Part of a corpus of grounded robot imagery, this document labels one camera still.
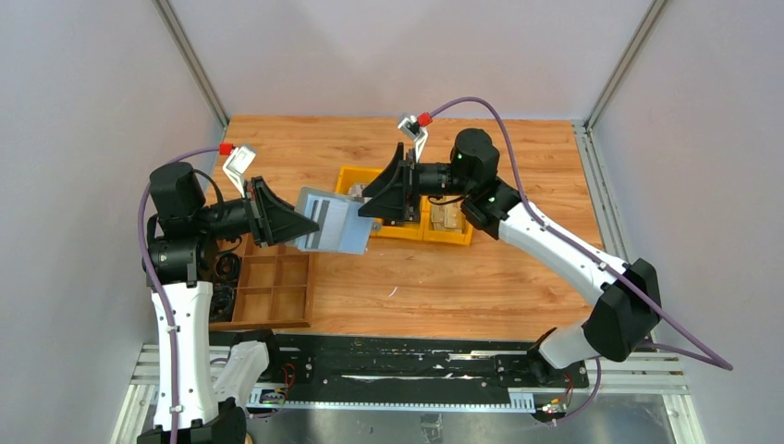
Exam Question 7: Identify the dark rolled belts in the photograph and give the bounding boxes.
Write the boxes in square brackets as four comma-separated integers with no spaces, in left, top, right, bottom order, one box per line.
[208,252,241,323]

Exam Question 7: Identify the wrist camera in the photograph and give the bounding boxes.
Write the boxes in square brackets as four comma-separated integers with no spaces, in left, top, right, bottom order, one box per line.
[398,115,429,162]
[222,145,257,197]

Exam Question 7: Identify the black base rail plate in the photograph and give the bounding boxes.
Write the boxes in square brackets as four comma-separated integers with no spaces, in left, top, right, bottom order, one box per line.
[260,333,589,406]

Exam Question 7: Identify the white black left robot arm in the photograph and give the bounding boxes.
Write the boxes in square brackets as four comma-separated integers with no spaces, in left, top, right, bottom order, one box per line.
[137,161,319,443]

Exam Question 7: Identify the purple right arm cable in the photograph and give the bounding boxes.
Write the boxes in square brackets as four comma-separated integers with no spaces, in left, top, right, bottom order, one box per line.
[416,96,735,424]

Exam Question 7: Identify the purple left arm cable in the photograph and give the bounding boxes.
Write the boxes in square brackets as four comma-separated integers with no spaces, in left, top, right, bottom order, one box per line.
[137,142,237,444]

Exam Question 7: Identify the yellow bin with black cards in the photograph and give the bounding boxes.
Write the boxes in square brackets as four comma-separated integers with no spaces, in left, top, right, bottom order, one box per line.
[372,197,425,241]

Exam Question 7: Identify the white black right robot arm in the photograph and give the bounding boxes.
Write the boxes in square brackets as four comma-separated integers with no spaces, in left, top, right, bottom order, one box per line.
[359,129,661,387]

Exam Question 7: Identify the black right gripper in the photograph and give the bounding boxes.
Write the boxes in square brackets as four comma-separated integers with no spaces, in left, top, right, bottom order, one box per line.
[358,143,473,223]

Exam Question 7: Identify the wooden compartment tray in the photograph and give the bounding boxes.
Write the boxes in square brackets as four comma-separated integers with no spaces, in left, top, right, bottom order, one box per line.
[209,235,316,331]

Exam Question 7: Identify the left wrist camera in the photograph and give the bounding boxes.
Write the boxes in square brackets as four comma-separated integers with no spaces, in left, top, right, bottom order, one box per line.
[222,145,257,197]

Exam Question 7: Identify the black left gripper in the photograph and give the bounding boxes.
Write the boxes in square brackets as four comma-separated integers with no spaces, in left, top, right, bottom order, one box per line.
[196,177,320,247]

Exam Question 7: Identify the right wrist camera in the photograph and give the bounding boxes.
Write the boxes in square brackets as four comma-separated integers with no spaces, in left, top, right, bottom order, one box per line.
[398,115,429,162]

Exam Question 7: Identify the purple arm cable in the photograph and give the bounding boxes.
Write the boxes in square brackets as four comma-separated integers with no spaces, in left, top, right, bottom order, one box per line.
[137,142,237,444]
[416,96,735,424]

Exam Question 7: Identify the gold VIP card stack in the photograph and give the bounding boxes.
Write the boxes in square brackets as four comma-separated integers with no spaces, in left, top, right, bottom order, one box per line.
[430,204,464,232]

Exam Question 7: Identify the yellow bin with silver cards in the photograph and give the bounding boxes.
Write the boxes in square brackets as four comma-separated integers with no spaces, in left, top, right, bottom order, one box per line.
[335,166,382,204]

